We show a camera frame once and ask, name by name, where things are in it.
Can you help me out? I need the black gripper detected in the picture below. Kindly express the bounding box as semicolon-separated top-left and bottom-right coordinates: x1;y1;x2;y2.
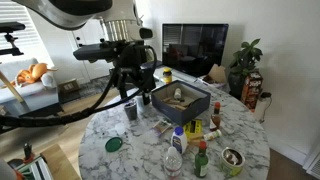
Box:
112;39;158;106

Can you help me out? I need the clear plastic measuring spoon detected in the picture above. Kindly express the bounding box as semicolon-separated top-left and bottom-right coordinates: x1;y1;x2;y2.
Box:
113;122;128;138

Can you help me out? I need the clear cup with dark powder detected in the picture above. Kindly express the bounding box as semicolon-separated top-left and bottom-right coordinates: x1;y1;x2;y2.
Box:
134;94;147;114

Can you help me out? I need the clear cup with brown beans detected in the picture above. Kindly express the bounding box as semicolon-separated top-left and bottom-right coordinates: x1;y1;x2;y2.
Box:
123;99;139;122

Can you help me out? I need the yellow lid vitamin jar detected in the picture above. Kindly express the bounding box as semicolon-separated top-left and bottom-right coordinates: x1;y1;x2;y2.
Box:
162;67;173;84

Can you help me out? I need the patterned floor rug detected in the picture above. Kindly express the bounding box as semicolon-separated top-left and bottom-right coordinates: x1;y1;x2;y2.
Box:
78;75;118;98

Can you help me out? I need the purple topped snack packet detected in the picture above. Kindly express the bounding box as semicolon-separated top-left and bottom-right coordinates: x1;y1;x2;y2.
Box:
152;119;173;136

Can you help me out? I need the navy cardboard box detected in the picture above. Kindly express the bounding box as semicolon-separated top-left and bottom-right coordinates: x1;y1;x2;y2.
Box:
150;79;212;127

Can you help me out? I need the white television stand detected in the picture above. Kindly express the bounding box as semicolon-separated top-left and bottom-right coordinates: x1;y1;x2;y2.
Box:
153;66;231;92

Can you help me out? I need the white door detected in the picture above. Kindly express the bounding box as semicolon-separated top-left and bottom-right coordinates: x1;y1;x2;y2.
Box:
68;19;114;83

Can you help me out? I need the small cardboard floor box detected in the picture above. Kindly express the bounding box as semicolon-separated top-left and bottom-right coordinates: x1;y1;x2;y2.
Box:
58;78;81;95

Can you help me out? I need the white bottle blue cap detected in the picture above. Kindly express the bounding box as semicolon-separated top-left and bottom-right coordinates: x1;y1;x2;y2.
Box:
170;125;189;155

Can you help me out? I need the black flat screen television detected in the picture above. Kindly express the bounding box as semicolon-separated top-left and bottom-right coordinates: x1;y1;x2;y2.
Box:
161;23;230;78

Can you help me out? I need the clear plastic water bottle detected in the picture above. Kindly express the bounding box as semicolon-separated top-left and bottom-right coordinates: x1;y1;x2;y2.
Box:
163;146;184;180

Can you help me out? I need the open brown cardboard box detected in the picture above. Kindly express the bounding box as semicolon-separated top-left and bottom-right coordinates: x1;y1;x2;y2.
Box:
199;63;228;85

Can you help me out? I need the hot sauce bottle red cap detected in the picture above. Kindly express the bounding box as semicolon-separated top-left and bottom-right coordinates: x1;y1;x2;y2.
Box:
209;101;222;132

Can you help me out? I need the small white spice bottle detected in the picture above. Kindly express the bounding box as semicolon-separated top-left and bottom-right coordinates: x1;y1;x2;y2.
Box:
202;129;223;142

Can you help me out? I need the green glass bottle red cap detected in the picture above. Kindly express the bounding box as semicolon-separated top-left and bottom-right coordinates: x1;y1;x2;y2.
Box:
194;140;210;179

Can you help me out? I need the orange plush toy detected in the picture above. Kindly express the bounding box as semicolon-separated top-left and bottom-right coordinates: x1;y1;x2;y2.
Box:
11;63;58;87

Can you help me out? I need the grey sofa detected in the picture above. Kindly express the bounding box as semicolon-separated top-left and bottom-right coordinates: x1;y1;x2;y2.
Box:
0;58;65;118

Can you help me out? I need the green potted plant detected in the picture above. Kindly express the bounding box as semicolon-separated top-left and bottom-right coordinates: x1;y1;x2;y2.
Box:
228;38;264;99

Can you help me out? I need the orange Jenga box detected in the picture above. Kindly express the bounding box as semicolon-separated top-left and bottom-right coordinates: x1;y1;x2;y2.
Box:
240;71;264;112

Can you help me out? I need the open tin can green label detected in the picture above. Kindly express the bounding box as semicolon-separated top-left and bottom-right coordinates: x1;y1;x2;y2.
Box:
220;147;246;178

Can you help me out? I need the black red clamp tool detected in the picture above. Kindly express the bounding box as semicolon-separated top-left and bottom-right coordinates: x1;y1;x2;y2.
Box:
22;143;35;164

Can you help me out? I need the tan wooden pole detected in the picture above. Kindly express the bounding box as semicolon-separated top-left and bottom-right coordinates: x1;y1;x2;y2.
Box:
0;71;26;103

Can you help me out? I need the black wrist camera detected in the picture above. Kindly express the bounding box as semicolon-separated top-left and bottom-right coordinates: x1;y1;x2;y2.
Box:
73;43;118;63

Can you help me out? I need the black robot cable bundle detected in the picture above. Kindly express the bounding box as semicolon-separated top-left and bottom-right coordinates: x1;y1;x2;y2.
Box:
0;46;158;130

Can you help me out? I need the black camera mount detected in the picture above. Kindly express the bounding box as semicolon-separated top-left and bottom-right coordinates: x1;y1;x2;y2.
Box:
0;21;26;56

